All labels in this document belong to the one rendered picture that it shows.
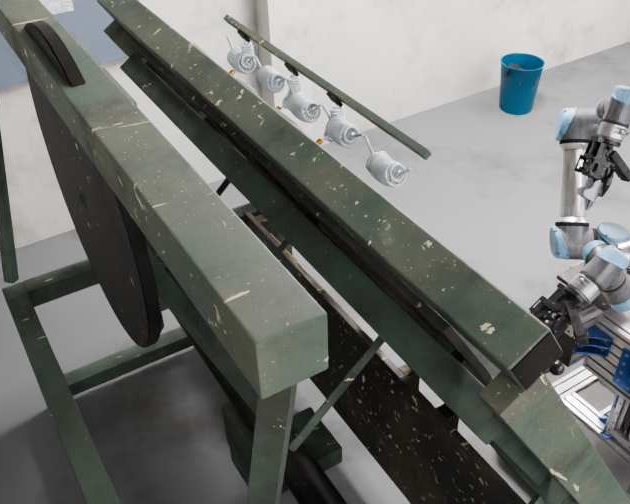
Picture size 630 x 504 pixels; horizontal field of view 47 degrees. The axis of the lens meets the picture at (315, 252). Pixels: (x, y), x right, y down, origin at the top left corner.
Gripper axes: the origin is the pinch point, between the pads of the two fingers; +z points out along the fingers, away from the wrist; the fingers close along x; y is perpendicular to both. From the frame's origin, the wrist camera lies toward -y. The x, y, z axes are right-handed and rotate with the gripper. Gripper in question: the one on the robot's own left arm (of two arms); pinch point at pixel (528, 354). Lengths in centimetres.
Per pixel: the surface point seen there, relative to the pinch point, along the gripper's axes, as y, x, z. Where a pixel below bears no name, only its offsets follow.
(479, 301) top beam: -17, 63, 6
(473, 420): -22, 42, 22
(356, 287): 22, 42, 19
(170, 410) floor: 155, -89, 125
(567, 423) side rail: -30.3, 28.7, 8.9
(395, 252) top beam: 4, 63, 9
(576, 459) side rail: -30.3, 10.5, 11.9
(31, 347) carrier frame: 146, 4, 125
